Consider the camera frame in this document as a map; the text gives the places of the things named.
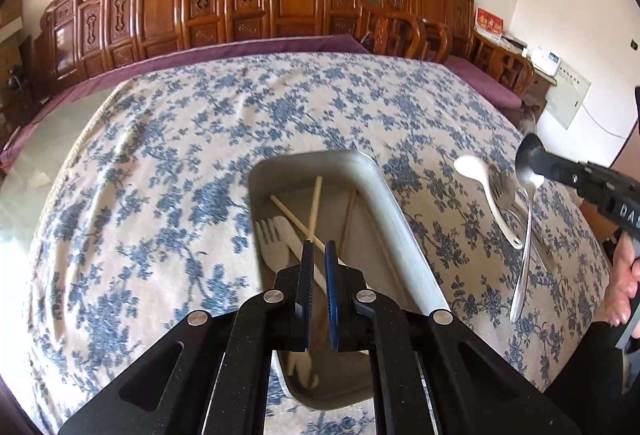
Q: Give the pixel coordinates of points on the person's right hand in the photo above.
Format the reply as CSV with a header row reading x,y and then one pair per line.
x,y
620,290

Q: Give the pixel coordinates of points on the rectangular metal tray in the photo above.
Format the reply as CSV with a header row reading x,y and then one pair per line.
x,y
395,235

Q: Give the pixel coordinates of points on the wooden chopstick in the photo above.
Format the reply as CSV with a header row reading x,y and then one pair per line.
x,y
290,213
316,205

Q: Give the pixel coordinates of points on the blue floral tablecloth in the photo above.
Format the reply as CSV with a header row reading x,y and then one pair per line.
x,y
175,165

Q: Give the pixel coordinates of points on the white plastic fork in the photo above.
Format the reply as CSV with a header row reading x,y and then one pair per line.
x,y
272,247

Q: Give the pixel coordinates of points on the white electrical panel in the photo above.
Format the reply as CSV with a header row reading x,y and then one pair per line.
x,y
567,95

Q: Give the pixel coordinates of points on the metal fork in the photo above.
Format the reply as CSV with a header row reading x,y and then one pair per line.
x,y
505,197

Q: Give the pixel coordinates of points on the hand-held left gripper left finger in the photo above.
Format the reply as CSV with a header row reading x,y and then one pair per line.
x,y
304,295

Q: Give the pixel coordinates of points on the carved wooden sofa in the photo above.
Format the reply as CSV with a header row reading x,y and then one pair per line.
x,y
160,5

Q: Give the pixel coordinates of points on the white plastic spoon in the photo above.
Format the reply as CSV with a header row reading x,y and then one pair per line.
x,y
472,166

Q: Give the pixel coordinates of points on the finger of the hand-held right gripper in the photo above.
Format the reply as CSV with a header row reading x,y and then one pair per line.
x,y
555,170

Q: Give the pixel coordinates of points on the person's right forearm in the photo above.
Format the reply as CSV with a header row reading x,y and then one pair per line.
x,y
590,365

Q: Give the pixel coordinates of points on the wooden side table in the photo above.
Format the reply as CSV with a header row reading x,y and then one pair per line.
x,y
537,87

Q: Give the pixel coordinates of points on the white desk device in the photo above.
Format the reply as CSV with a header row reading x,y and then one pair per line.
x,y
545,60

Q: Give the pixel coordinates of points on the purple armchair cushion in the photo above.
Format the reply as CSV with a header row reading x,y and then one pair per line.
x,y
480,80

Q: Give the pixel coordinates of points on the red desk calendar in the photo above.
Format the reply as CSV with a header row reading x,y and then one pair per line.
x,y
489,25

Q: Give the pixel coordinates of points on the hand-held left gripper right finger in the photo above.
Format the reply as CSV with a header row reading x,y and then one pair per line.
x,y
332,295

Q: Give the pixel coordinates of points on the metal spoon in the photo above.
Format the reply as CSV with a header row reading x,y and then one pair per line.
x,y
524,260

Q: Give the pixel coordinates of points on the white-lidded box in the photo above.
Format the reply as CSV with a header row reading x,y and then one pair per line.
x,y
10,32

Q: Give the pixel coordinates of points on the brown cardboard box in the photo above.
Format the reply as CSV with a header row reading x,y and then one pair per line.
x,y
10,7

